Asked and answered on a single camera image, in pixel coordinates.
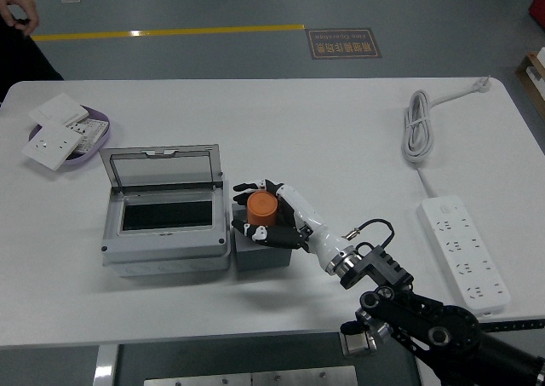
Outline black perforated bar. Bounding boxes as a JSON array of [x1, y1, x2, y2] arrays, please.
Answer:
[[480, 319, 545, 334]]

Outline purple tray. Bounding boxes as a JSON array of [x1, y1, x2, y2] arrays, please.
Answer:
[[27, 104, 113, 173]]

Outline white power strip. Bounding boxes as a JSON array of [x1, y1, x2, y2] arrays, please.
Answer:
[[416, 195, 511, 318]]

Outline white power cable with plug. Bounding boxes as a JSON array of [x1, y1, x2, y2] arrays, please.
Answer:
[[401, 75, 494, 199]]

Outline white five-hole socket plate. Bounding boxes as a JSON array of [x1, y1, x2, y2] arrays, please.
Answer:
[[20, 124, 86, 172]]

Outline cardboard box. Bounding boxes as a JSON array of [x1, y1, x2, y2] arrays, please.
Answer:
[[513, 47, 545, 121]]

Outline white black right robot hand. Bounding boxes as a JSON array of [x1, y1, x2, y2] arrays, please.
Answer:
[[230, 178, 345, 273]]

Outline orange cylinder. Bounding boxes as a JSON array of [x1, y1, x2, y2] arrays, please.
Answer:
[[245, 191, 280, 229]]

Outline silver metal plate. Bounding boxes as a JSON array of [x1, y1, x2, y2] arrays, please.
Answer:
[[143, 365, 359, 386]]

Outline white table leg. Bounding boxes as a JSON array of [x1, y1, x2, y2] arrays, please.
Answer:
[[92, 343, 119, 386]]

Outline red object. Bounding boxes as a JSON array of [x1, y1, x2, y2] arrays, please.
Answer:
[[526, 0, 545, 23]]

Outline white socket plate with labels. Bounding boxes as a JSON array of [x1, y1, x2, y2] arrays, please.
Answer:
[[63, 118, 110, 155]]

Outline grey cube with round recess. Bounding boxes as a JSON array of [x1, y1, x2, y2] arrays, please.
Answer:
[[230, 202, 294, 273]]

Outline silver metal bracket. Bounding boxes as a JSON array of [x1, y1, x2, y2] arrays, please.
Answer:
[[339, 321, 380, 357]]

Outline grey electrical box with lid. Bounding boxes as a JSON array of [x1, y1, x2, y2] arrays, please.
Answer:
[[98, 143, 233, 279]]

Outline brown floor sign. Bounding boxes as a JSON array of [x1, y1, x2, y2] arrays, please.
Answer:
[[306, 27, 383, 60]]

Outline person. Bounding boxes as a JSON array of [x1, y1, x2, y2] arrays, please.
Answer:
[[0, 19, 65, 104]]

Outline white switch plate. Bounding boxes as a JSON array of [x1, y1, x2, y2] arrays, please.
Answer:
[[27, 92, 90, 127]]

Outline person's left hand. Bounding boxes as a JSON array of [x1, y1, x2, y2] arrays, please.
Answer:
[[0, 0, 40, 36]]

